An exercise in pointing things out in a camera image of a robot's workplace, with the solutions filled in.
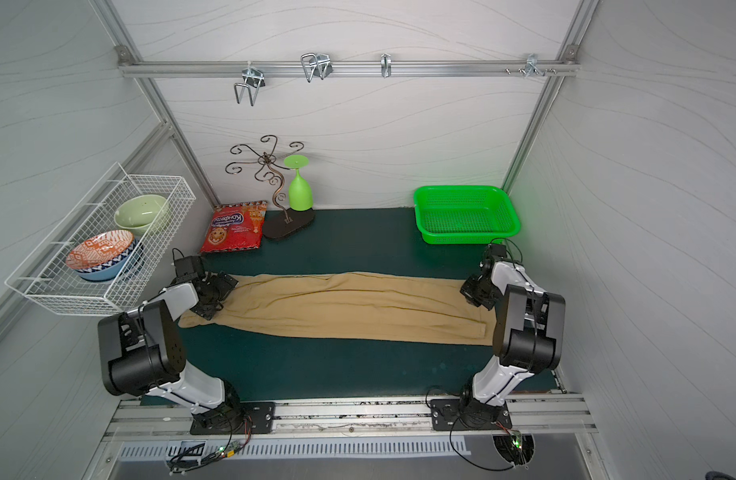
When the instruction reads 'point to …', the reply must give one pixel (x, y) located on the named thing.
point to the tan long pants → (354, 305)
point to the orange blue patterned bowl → (101, 256)
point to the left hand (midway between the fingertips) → (228, 290)
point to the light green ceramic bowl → (142, 214)
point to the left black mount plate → (236, 418)
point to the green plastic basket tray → (464, 214)
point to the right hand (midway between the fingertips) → (472, 296)
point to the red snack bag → (234, 227)
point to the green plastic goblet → (300, 196)
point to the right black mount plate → (468, 414)
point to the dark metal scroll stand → (269, 168)
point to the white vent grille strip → (243, 449)
